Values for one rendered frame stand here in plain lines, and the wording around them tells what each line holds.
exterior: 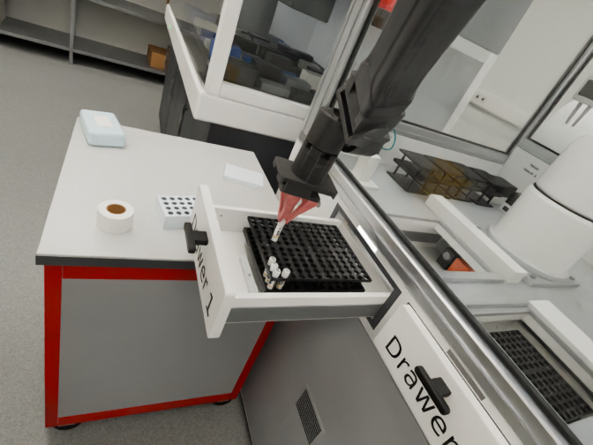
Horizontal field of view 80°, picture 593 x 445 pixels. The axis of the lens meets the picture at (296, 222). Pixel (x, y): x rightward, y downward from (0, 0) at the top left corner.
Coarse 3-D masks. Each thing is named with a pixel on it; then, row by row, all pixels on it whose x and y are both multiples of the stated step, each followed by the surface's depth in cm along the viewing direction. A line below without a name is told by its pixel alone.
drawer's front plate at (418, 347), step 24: (408, 312) 62; (384, 336) 66; (408, 336) 61; (408, 360) 61; (432, 360) 56; (456, 384) 52; (456, 408) 52; (480, 408) 50; (432, 432) 55; (456, 432) 52; (480, 432) 48
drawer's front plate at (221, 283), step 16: (208, 192) 69; (208, 208) 65; (208, 224) 61; (208, 240) 60; (208, 256) 59; (224, 256) 56; (208, 272) 58; (224, 272) 53; (208, 288) 58; (224, 288) 50; (208, 304) 57; (224, 304) 51; (208, 320) 56; (224, 320) 53; (208, 336) 55
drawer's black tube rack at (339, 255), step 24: (288, 240) 71; (312, 240) 74; (336, 240) 78; (288, 264) 65; (312, 264) 68; (336, 264) 70; (360, 264) 74; (264, 288) 62; (288, 288) 65; (312, 288) 67; (336, 288) 69; (360, 288) 73
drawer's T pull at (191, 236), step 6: (186, 222) 62; (186, 228) 60; (186, 234) 59; (192, 234) 60; (198, 234) 60; (204, 234) 61; (186, 240) 59; (192, 240) 58; (198, 240) 59; (204, 240) 60; (192, 246) 57; (192, 252) 57
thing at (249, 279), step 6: (240, 258) 69; (246, 258) 70; (240, 264) 69; (246, 264) 68; (246, 270) 67; (246, 276) 66; (252, 276) 66; (246, 282) 65; (252, 282) 65; (252, 288) 64
